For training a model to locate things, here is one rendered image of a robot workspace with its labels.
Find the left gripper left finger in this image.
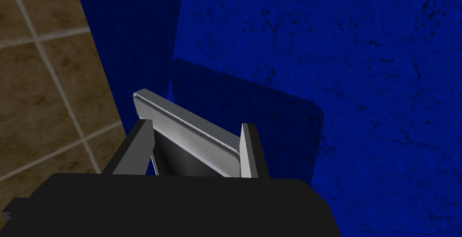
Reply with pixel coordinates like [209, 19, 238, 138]
[102, 119, 156, 176]

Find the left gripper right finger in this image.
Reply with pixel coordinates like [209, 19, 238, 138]
[240, 123, 270, 179]

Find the grey bar handle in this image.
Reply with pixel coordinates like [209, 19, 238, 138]
[133, 88, 242, 178]

